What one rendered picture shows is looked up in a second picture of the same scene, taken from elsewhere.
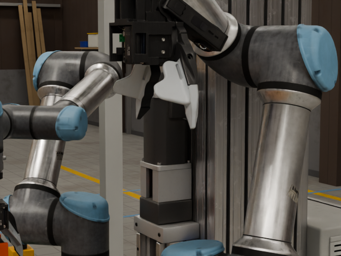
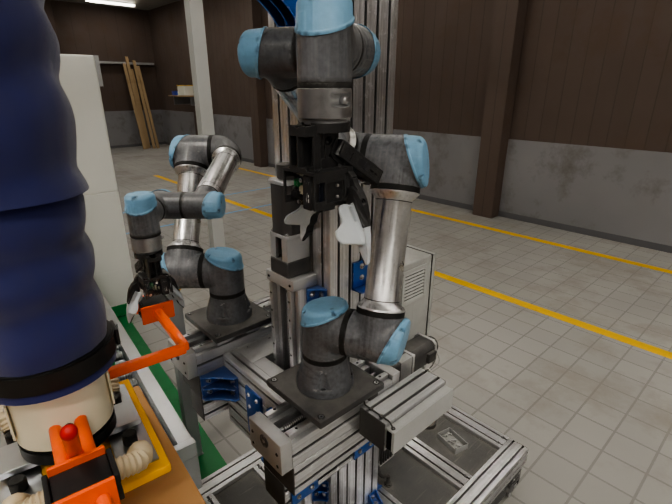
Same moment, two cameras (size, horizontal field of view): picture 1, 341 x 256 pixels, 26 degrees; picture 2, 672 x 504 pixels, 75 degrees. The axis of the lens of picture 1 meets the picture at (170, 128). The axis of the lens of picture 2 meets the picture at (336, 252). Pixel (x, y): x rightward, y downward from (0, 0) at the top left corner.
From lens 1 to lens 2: 0.42 m
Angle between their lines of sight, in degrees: 19
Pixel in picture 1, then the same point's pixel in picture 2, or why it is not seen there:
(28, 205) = (180, 262)
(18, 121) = (169, 206)
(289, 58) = (399, 164)
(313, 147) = not seen: hidden behind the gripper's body
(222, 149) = (334, 223)
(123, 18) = (300, 166)
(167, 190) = (293, 253)
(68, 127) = (212, 210)
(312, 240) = not seen: hidden behind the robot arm
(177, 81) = (352, 224)
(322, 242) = not seen: hidden behind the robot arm
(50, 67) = (183, 149)
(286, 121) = (397, 214)
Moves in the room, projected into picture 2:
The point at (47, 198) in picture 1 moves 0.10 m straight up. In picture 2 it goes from (195, 255) to (191, 225)
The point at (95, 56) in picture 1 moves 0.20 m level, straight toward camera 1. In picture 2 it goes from (218, 140) to (224, 147)
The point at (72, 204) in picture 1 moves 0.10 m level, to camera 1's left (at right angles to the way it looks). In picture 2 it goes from (216, 261) to (183, 263)
